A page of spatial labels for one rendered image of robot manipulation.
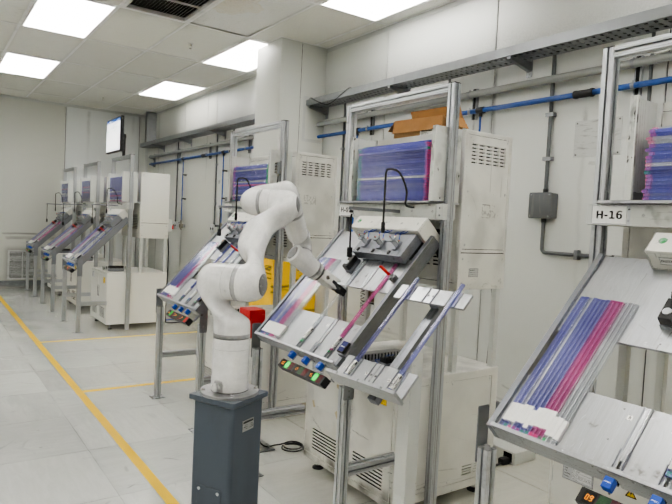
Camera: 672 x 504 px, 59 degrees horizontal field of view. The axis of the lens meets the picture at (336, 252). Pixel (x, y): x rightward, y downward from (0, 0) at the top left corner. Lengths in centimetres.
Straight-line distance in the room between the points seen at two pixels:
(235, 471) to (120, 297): 499
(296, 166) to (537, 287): 175
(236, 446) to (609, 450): 108
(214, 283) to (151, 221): 498
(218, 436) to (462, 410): 131
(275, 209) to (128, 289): 484
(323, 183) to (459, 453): 195
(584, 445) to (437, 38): 383
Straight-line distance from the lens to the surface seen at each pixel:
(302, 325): 273
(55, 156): 1086
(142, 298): 694
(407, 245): 257
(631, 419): 171
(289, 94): 592
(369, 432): 278
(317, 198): 396
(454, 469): 298
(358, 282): 269
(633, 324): 191
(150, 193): 689
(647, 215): 206
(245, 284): 189
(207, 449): 205
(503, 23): 458
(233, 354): 195
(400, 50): 533
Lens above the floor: 128
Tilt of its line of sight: 3 degrees down
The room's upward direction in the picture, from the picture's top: 3 degrees clockwise
